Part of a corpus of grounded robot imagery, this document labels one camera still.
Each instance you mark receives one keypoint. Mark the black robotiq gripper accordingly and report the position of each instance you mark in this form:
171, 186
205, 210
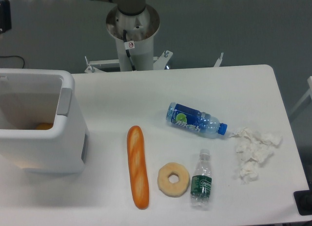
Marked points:
5, 16

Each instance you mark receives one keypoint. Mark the white trash can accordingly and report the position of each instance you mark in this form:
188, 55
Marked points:
29, 97

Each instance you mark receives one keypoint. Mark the orange fruit in bin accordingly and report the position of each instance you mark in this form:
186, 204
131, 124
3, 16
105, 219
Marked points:
44, 126

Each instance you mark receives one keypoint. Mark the blue label drink bottle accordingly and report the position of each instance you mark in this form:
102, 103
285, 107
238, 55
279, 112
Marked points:
195, 121

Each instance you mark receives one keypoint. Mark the orange baguette bread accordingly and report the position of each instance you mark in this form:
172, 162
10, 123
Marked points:
137, 167

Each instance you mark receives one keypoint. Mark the green label water bottle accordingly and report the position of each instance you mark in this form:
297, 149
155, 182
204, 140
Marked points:
201, 182

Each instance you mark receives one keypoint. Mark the crumpled white tissue paper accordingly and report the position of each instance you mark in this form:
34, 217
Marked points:
253, 149

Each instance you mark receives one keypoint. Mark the black device at edge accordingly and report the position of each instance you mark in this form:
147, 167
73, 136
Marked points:
303, 200

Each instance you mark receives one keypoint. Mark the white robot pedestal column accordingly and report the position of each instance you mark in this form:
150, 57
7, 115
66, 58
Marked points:
137, 43

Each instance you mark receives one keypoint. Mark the white metal base frame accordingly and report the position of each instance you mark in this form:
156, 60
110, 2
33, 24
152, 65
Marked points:
114, 65

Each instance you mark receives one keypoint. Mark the white frame at right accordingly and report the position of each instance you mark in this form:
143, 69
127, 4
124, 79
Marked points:
302, 103

